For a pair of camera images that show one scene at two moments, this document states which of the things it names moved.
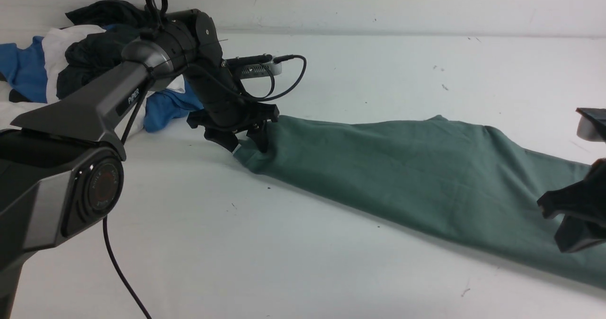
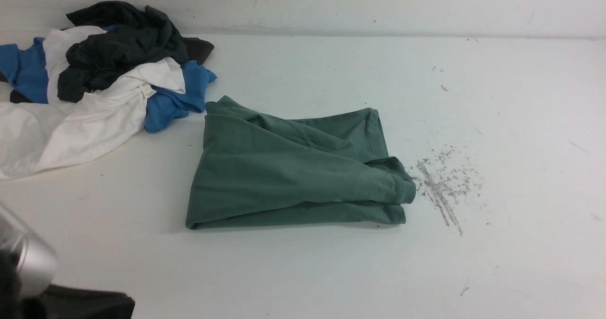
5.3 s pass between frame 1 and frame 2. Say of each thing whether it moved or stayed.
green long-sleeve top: moved
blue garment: stayed
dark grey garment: stayed
